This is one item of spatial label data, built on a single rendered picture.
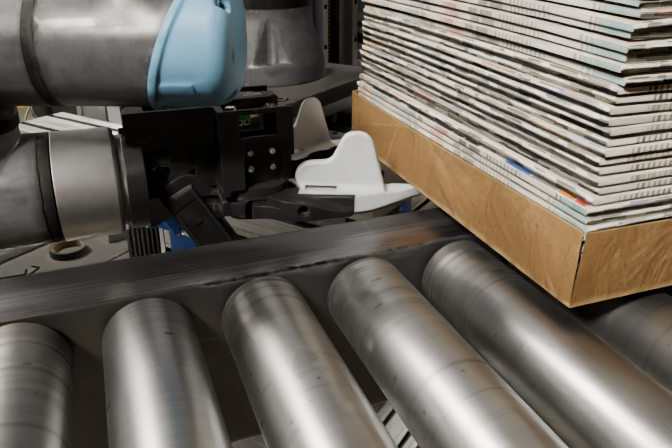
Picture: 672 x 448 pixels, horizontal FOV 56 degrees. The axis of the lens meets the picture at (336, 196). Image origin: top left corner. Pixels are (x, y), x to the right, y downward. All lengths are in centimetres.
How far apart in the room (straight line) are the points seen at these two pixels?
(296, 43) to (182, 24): 41
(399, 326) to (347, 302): 5
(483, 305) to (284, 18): 47
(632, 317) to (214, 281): 23
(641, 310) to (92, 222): 33
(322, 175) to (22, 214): 20
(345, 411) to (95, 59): 22
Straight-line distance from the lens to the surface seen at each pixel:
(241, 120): 44
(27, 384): 32
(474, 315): 37
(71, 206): 43
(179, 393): 29
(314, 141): 54
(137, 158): 43
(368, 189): 45
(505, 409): 28
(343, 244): 40
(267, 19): 74
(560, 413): 32
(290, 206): 43
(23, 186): 43
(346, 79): 78
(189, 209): 46
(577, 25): 32
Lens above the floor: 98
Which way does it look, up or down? 23 degrees down
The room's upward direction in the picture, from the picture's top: straight up
